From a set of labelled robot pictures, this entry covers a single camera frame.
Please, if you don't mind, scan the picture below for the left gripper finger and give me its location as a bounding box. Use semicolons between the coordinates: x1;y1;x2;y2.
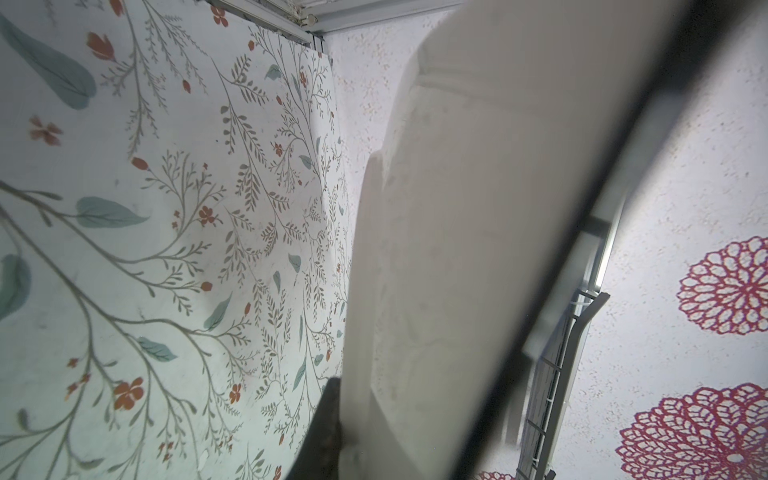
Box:
286;377;342;480

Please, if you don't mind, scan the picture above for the white square plate black rim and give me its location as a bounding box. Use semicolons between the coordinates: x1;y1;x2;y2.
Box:
337;1;750;479

